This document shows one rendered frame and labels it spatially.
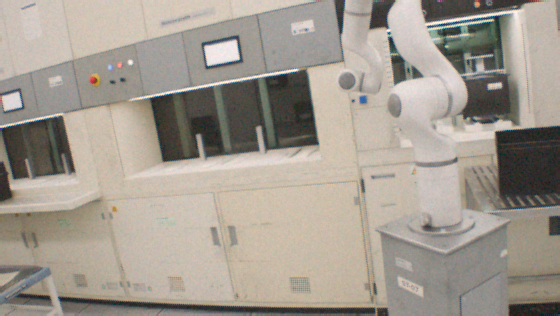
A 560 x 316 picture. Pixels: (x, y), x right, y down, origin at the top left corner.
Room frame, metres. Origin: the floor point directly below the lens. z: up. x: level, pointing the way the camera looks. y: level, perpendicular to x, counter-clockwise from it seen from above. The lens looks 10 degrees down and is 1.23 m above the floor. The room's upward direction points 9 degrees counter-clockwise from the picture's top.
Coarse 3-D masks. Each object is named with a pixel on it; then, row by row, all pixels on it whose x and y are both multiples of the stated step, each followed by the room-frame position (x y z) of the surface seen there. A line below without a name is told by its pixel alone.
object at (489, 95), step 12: (480, 60) 1.98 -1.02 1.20; (480, 72) 1.98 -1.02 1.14; (504, 72) 1.95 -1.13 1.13; (468, 84) 1.92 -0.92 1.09; (480, 84) 1.91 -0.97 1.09; (492, 84) 1.89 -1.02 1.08; (504, 84) 1.87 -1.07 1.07; (468, 96) 1.92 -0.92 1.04; (480, 96) 1.91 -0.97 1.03; (492, 96) 1.89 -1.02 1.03; (504, 96) 1.87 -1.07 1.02; (468, 108) 1.93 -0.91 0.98; (480, 108) 1.91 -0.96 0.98; (492, 108) 1.89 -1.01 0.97; (504, 108) 1.87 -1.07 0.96
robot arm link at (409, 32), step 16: (400, 0) 1.20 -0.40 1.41; (416, 0) 1.18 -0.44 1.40; (400, 16) 1.17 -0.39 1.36; (416, 16) 1.16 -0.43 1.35; (400, 32) 1.17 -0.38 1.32; (416, 32) 1.15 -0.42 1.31; (400, 48) 1.18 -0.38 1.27; (416, 48) 1.15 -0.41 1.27; (432, 48) 1.14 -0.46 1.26; (416, 64) 1.19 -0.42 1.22; (432, 64) 1.16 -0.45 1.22; (448, 64) 1.14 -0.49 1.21; (448, 80) 1.12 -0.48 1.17; (448, 96) 1.10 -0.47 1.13; (464, 96) 1.12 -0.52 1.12; (448, 112) 1.12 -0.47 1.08
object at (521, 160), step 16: (528, 128) 1.48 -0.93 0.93; (544, 128) 1.45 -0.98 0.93; (496, 144) 1.36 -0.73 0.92; (512, 144) 1.27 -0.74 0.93; (528, 144) 1.25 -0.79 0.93; (544, 144) 1.23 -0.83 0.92; (512, 160) 1.27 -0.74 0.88; (528, 160) 1.25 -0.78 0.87; (544, 160) 1.23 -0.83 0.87; (512, 176) 1.27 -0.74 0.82; (528, 176) 1.25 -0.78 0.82; (544, 176) 1.23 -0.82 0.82; (512, 192) 1.27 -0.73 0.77; (528, 192) 1.25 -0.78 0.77; (544, 192) 1.23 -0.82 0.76
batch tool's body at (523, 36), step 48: (336, 0) 1.91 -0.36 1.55; (432, 0) 1.78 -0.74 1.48; (480, 0) 1.71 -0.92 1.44; (528, 0) 1.65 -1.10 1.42; (384, 48) 1.85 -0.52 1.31; (480, 48) 2.17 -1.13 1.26; (528, 48) 1.62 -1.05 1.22; (384, 96) 1.87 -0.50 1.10; (528, 96) 1.69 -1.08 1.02; (384, 144) 1.88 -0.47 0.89; (480, 144) 1.73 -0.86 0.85; (384, 192) 1.88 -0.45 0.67; (528, 240) 1.67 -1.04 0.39; (384, 288) 1.89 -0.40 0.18; (528, 288) 1.67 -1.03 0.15
